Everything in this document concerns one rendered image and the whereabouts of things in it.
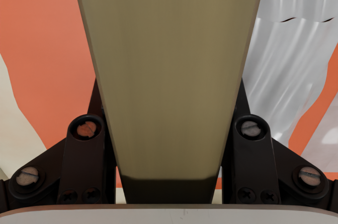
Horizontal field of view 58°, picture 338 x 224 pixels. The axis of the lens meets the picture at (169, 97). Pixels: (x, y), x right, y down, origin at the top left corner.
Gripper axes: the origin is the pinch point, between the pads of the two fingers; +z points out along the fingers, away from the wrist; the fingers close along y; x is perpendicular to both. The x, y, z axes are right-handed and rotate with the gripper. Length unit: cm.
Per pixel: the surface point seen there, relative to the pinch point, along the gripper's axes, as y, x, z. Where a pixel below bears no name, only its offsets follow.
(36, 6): -7.0, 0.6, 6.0
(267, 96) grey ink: 6.6, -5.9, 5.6
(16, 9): -8.1, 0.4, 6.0
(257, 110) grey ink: 6.3, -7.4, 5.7
